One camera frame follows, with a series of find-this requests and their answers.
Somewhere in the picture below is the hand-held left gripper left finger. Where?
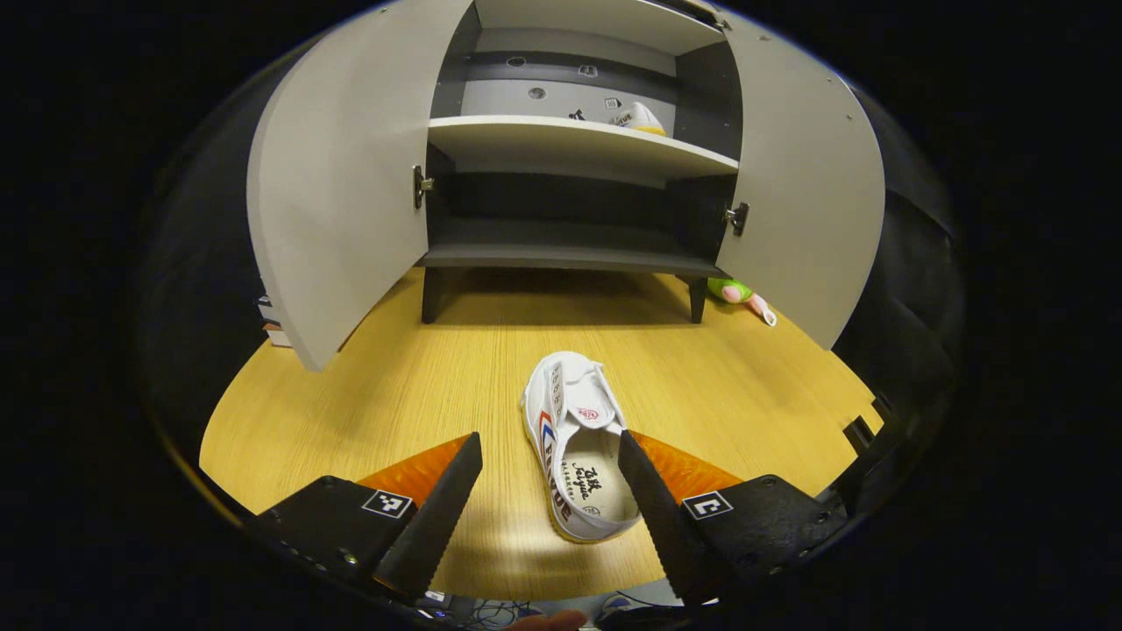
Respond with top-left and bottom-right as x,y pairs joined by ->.
245,431 -> 485,601

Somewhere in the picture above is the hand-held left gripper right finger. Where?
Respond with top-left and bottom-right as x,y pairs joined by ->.
617,429 -> 849,610

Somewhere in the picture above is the white canvas shoe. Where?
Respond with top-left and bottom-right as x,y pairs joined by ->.
520,351 -> 645,544
611,101 -> 667,138

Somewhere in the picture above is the grey shoe cabinet door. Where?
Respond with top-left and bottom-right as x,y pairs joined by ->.
714,13 -> 886,351
246,0 -> 474,373

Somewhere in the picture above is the green and pink plush toy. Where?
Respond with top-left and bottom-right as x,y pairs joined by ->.
707,278 -> 778,328

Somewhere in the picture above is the black backdrop cloth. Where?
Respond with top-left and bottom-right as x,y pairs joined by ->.
140,53 -> 969,544

